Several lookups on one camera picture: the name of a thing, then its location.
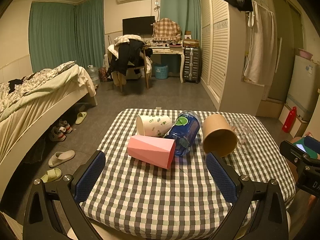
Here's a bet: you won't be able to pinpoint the green curtain left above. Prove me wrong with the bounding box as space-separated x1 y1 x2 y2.
28 0 105 72

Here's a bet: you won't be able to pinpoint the white red sneakers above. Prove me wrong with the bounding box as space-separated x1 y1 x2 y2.
49 119 73 142

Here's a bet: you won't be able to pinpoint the red thermos bottle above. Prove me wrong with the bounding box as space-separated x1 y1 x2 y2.
282 106 297 133

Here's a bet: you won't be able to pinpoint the white louvred wardrobe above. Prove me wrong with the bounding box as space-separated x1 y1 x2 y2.
200 0 264 115

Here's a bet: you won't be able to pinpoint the white slipper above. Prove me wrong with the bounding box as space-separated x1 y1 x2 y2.
48 150 75 167

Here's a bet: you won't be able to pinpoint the pink basin on fridge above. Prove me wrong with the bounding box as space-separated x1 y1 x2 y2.
298 48 313 61

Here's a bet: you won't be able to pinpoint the pale green slipper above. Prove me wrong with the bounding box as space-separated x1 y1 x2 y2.
41 168 62 183

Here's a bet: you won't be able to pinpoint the cardboard box by wardrobe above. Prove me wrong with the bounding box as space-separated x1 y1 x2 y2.
255 100 284 118

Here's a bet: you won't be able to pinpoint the chair piled with clothes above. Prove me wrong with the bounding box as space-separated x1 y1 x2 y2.
106 34 153 88

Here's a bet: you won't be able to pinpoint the black monitor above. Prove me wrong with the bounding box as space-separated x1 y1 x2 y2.
122 16 156 35

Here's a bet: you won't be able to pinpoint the brown paper cup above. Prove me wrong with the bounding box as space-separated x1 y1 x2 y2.
202 114 238 157

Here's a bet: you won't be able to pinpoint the blue labelled plastic bottle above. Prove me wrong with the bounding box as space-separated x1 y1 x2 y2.
165 111 201 157

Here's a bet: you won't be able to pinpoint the hanging white towel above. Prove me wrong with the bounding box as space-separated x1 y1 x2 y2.
244 1 277 86

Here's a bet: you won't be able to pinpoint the dark metallic suitcase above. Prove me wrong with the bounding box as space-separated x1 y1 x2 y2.
183 47 201 83

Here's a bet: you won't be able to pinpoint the green curtain behind desk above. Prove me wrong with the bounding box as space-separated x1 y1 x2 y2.
159 0 201 40

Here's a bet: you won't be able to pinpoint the small white fridge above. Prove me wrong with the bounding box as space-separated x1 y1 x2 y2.
286 55 319 121

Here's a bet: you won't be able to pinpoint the phone in green case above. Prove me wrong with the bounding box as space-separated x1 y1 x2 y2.
293 135 319 160

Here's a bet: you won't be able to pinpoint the green slipper under bed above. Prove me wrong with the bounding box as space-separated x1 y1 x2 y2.
75 112 87 125

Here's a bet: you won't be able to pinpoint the clear printed glass cup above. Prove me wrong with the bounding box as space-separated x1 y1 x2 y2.
230 118 257 152

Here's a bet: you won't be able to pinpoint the white desk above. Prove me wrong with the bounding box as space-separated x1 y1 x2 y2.
150 46 185 83

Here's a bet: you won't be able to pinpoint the pink faceted cup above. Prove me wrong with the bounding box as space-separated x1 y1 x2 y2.
127 135 175 170

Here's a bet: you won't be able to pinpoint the plaid cloth bundle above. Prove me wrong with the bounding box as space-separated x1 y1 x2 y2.
152 18 181 42

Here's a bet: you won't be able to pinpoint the grey checkered tablecloth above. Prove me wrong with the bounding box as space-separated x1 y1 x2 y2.
80 108 296 239

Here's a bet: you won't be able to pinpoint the blue laundry basket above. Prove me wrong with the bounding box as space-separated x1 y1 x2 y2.
154 64 168 80

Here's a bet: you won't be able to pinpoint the bed with beige bedding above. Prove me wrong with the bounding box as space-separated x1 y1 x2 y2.
1 64 98 193

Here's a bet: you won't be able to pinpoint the white floral paper cup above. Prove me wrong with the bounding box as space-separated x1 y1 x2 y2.
136 115 172 137

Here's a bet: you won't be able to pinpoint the large water jug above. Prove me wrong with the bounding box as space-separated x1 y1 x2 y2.
87 65 100 86

